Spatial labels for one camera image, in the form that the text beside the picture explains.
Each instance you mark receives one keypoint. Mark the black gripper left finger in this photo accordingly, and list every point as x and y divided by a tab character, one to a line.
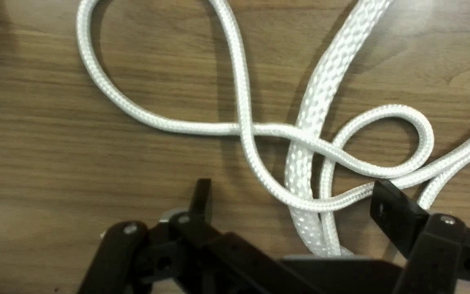
197	215

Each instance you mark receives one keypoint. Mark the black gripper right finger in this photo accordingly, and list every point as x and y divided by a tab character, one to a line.
398	216

